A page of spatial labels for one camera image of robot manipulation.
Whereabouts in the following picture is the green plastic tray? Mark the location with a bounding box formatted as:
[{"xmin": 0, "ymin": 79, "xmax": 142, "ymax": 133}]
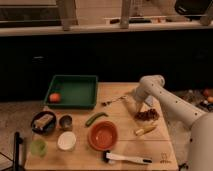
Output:
[{"xmin": 44, "ymin": 75, "xmax": 98, "ymax": 109}]

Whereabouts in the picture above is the green plastic cup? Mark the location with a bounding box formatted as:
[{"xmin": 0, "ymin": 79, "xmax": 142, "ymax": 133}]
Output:
[{"xmin": 30, "ymin": 139, "xmax": 47, "ymax": 157}]

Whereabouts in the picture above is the white paper cup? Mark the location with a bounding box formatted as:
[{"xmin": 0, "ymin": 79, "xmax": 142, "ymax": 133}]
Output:
[{"xmin": 57, "ymin": 131, "xmax": 76, "ymax": 151}]

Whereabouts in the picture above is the black bowl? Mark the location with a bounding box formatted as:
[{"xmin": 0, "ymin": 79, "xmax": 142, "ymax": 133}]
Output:
[{"xmin": 31, "ymin": 111, "xmax": 56, "ymax": 135}]

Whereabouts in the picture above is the orange bowl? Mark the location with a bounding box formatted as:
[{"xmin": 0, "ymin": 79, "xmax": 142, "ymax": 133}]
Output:
[{"xmin": 87, "ymin": 121, "xmax": 118, "ymax": 151}]

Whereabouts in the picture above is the wrapped sandwich block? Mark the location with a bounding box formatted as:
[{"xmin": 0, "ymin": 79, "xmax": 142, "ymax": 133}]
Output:
[{"xmin": 34, "ymin": 114, "xmax": 53, "ymax": 129}]

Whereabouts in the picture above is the red grapes bunch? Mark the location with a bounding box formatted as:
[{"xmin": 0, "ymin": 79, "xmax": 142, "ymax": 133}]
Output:
[{"xmin": 135, "ymin": 109, "xmax": 159, "ymax": 121}]

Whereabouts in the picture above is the orange fruit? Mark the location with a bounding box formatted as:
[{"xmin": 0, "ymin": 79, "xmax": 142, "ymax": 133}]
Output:
[{"xmin": 49, "ymin": 93, "xmax": 61, "ymax": 103}]

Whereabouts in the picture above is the black stand left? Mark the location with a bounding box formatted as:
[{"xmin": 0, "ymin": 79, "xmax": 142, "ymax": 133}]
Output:
[{"xmin": 0, "ymin": 131, "xmax": 26, "ymax": 171}]

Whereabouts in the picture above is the small metal cup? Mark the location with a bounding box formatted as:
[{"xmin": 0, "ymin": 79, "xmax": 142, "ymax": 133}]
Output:
[{"xmin": 59, "ymin": 115, "xmax": 72, "ymax": 130}]

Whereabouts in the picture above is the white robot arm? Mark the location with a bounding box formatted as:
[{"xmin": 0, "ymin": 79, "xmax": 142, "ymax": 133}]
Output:
[{"xmin": 133, "ymin": 75, "xmax": 213, "ymax": 171}]

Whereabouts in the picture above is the green pepper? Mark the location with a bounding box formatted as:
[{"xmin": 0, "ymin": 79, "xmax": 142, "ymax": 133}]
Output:
[{"xmin": 85, "ymin": 112, "xmax": 108, "ymax": 127}]

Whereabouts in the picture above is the white black brush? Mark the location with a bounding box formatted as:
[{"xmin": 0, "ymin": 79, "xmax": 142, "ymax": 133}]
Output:
[{"xmin": 103, "ymin": 151, "xmax": 152, "ymax": 164}]

